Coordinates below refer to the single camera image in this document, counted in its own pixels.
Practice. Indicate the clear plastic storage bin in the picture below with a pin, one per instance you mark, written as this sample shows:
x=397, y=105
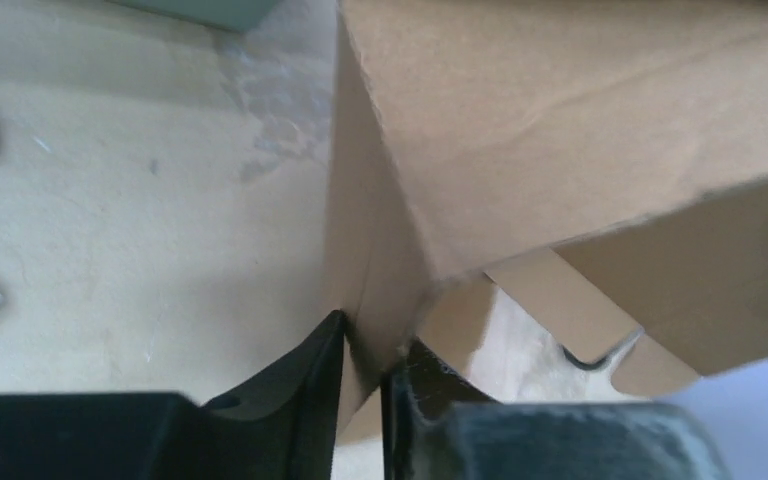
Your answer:
x=232, y=15

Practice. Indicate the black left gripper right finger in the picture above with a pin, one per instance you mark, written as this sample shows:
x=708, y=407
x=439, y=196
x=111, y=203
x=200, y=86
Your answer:
x=437, y=425

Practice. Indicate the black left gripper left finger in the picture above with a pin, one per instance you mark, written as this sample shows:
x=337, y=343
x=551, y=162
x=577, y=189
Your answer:
x=279, y=424

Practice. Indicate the brown cardboard box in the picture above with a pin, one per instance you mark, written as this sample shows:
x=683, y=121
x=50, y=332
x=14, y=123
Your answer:
x=604, y=163

